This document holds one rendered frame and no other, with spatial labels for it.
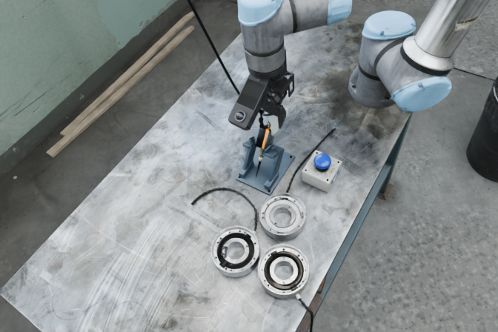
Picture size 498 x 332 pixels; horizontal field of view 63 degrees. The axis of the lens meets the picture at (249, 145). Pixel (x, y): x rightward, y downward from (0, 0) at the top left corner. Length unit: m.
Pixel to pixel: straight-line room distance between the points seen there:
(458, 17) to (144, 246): 0.81
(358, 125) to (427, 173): 0.97
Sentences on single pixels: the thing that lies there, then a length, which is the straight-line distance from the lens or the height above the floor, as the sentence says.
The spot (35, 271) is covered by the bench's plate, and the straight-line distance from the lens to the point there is 1.08.
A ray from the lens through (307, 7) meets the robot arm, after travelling 0.71.
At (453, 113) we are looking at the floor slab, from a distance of 2.30.
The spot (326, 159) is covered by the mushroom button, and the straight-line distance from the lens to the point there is 0.94.
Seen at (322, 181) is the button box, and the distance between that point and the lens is 0.95.
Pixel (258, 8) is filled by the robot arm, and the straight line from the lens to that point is 0.68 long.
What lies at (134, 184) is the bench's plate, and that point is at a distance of 1.07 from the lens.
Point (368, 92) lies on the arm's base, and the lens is 1.12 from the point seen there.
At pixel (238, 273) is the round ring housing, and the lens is 0.87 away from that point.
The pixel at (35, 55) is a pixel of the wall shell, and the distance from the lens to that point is 2.30.
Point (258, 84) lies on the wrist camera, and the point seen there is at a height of 1.09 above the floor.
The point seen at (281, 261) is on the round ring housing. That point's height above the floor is 0.82.
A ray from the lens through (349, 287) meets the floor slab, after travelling 1.74.
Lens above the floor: 1.65
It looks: 53 degrees down
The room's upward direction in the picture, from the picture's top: 10 degrees counter-clockwise
